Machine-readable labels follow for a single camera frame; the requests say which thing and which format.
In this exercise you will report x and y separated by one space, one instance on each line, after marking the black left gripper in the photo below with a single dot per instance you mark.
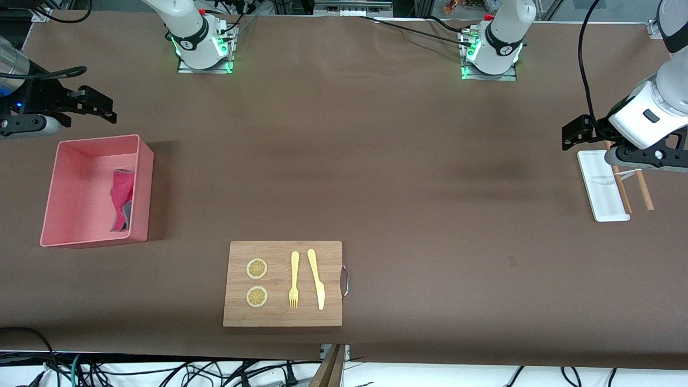
598 129

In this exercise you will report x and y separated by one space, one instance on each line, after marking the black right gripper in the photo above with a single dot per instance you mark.
44 98

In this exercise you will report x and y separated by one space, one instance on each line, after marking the grey and pink microfibre cloth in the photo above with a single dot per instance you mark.
122 193

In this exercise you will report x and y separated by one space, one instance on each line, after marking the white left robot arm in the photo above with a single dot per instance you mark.
639 115

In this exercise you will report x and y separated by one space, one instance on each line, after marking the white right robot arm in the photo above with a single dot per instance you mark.
188 32

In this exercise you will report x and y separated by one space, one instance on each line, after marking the white rectangular rack tray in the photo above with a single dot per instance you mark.
596 188

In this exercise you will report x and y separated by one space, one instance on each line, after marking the pink plastic bin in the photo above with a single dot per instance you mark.
80 177

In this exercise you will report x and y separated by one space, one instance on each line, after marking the colourful small object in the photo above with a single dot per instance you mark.
452 6

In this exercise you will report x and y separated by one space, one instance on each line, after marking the lemon slice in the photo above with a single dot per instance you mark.
256 296
256 269

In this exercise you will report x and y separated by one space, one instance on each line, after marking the yellow plastic fork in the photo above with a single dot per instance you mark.
294 269

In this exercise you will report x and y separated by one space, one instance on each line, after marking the wooden cutting board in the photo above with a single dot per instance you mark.
279 317

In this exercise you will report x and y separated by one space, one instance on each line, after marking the yellow plastic knife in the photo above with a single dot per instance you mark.
317 279

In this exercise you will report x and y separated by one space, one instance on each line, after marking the black power plug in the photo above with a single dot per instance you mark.
291 376

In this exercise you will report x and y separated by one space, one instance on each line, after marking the wooden plank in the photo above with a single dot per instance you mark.
328 371

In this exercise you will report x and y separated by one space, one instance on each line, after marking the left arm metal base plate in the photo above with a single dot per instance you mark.
505 78

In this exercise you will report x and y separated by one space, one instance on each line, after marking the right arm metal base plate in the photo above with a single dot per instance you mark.
188 70

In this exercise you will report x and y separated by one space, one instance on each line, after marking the grey metal rail box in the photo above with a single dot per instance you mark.
349 5

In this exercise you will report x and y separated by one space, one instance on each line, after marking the small metal bracket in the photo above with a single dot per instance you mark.
346 350

